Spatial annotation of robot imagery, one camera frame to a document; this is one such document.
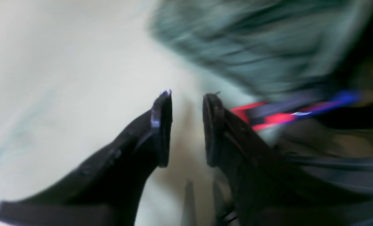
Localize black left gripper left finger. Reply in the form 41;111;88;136
0;91;172;226

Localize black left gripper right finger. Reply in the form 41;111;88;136
203;94;373;226

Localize green T-shirt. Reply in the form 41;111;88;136
151;0;373;100

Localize blue orange clamp on cloth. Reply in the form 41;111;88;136
230;90;360;131

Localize light green table cloth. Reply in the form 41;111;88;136
0;0;258;226

